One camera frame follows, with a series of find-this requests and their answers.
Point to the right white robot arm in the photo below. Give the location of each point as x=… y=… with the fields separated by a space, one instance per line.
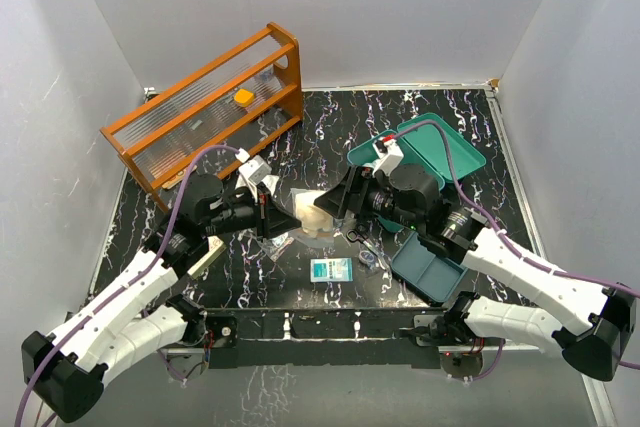
x=467 y=237

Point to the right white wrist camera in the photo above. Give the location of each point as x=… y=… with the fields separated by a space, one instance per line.
x=389 y=155

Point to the black handled scissors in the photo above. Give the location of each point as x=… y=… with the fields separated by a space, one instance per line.
x=358 y=237

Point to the cream medicine carton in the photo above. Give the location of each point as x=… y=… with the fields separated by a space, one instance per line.
x=215 y=248

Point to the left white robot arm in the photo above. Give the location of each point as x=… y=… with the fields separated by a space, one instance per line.
x=70 y=367

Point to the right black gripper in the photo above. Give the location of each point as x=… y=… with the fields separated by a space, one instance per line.
x=352 y=194

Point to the teal medicine box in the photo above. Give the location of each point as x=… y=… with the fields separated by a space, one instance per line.
x=425 y=147

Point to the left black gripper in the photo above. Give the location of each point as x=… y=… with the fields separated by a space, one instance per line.
x=277 y=221

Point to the blue-grey divider tray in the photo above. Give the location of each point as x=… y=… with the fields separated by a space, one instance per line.
x=430 y=277

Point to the small tape roll bag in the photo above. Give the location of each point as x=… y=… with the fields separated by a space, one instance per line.
x=370 y=260

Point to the orange wooden shelf rack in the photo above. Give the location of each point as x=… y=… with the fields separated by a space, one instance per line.
x=163 y=135

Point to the yellow-orange small block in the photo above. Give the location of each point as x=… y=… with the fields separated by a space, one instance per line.
x=244 y=97

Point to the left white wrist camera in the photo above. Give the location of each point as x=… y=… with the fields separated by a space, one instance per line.
x=252 y=171

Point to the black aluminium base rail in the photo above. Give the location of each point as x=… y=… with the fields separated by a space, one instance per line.
x=320 y=332

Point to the teal white sachet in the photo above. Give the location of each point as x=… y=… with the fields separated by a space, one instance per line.
x=331 y=270

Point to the clear zip bag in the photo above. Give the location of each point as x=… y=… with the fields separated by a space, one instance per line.
x=275 y=247

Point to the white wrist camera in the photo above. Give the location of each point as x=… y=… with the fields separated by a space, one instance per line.
x=252 y=171
x=389 y=155

